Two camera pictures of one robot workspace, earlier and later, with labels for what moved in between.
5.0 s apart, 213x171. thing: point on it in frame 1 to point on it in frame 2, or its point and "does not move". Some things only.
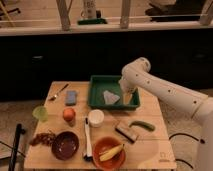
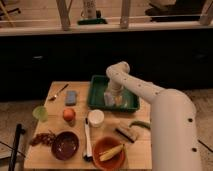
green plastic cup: [41, 113] does not move
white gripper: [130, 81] to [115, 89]
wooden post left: [64, 9] does not move
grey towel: [109, 97] does not move
